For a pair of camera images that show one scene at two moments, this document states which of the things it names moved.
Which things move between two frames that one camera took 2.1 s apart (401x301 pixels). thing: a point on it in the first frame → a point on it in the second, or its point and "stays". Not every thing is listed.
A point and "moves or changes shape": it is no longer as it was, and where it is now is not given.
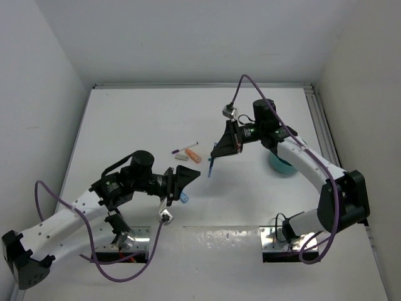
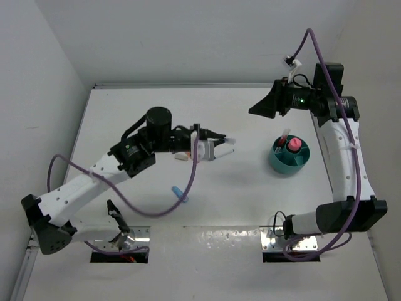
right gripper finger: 227,144 → 268,105
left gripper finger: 178,190 → 218,142
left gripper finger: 184,175 → 207,133
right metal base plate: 272,239 stays
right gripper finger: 224,152 → 264,109
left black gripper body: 167,185 → 195,127
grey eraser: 182,157 stays
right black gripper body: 239,133 → 286,100
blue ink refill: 212,159 moves or changes shape
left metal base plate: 138,239 stays
